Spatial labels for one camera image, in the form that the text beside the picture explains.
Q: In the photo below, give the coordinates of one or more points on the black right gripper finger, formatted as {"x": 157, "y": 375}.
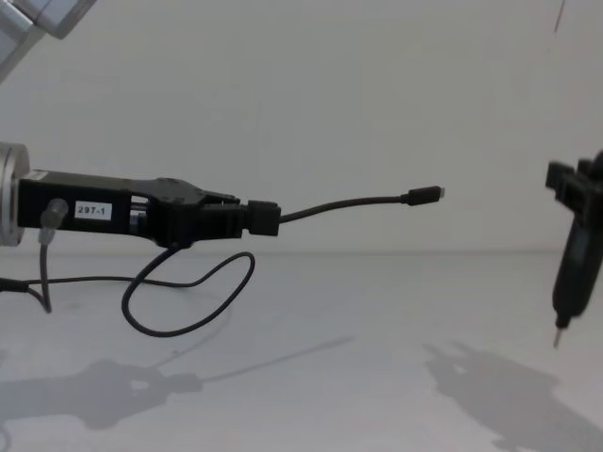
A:
{"x": 596, "y": 174}
{"x": 567, "y": 186}

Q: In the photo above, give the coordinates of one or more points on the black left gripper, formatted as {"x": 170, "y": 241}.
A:
{"x": 141, "y": 207}

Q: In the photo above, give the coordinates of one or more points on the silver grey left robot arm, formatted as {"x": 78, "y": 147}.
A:
{"x": 10, "y": 198}

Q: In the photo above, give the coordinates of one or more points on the white table cloth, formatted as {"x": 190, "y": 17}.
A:
{"x": 330, "y": 376}

